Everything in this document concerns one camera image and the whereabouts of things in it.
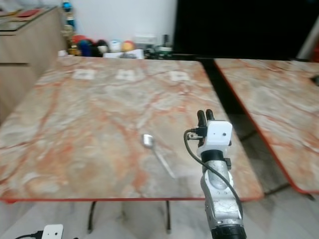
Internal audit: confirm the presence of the silver metal spoon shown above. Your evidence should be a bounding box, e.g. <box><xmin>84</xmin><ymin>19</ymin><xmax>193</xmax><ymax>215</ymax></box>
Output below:
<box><xmin>142</xmin><ymin>133</ymin><xmax>177</xmax><ymax>179</ymax></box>

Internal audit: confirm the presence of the white paper label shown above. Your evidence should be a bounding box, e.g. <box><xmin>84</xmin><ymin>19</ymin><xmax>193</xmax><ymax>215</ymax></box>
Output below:
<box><xmin>74</xmin><ymin>69</ymin><xmax>95</xmax><ymax>80</ymax></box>
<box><xmin>117</xmin><ymin>70</ymin><xmax>139</xmax><ymax>81</ymax></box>
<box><xmin>169</xmin><ymin>71</ymin><xmax>191</xmax><ymax>82</ymax></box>

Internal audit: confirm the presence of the marble side table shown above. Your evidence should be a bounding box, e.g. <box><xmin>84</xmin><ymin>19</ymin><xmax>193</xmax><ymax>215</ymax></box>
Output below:
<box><xmin>213</xmin><ymin>58</ymin><xmax>319</xmax><ymax>196</ymax></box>

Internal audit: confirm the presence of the black metal table leg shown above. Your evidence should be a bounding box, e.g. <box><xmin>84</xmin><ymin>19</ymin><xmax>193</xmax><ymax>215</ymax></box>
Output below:
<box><xmin>87</xmin><ymin>201</ymin><xmax>97</xmax><ymax>234</ymax></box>
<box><xmin>164</xmin><ymin>201</ymin><xmax>172</xmax><ymax>234</ymax></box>

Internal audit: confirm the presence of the black television screen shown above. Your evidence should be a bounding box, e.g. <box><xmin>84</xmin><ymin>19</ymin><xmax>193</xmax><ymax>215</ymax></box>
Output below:
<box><xmin>173</xmin><ymin>0</ymin><xmax>319</xmax><ymax>58</ymax></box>

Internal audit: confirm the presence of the white rectangular box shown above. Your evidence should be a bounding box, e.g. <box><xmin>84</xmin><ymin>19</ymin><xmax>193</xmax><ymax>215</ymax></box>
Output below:
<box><xmin>134</xmin><ymin>34</ymin><xmax>157</xmax><ymax>45</ymax></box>

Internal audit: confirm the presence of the orange yellow ball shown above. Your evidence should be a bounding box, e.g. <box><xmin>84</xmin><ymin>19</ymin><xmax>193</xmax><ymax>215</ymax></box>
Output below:
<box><xmin>122</xmin><ymin>40</ymin><xmax>136</xmax><ymax>53</ymax></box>

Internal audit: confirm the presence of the light wooden cabinet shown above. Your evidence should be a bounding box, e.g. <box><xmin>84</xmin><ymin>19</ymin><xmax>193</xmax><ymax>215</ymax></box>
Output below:
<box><xmin>0</xmin><ymin>5</ymin><xmax>63</xmax><ymax>123</ymax></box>

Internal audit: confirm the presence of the red flat item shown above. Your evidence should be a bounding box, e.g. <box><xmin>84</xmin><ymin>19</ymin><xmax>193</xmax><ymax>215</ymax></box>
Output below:
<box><xmin>19</xmin><ymin>8</ymin><xmax>42</xmax><ymax>18</ymax></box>

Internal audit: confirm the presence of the blue tall bottle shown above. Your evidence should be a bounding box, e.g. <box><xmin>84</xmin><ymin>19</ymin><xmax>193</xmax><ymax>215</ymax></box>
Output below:
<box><xmin>63</xmin><ymin>0</ymin><xmax>74</xmax><ymax>14</ymax></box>

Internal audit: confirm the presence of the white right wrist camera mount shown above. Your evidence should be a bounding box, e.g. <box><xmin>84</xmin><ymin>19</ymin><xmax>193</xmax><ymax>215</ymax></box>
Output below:
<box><xmin>198</xmin><ymin>120</ymin><xmax>233</xmax><ymax>151</ymax></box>

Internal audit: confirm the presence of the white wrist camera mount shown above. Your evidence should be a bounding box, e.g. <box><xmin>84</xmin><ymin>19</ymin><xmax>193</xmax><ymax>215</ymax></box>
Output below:
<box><xmin>42</xmin><ymin>224</ymin><xmax>64</xmax><ymax>239</ymax></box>
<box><xmin>198</xmin><ymin>120</ymin><xmax>233</xmax><ymax>151</ymax></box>

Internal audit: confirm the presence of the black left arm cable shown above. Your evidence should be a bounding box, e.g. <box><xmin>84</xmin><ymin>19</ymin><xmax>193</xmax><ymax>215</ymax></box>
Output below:
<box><xmin>14</xmin><ymin>230</ymin><xmax>44</xmax><ymax>239</ymax></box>

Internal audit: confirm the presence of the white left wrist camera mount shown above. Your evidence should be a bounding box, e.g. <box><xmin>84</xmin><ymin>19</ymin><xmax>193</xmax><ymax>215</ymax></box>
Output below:
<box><xmin>42</xmin><ymin>224</ymin><xmax>64</xmax><ymax>239</ymax></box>

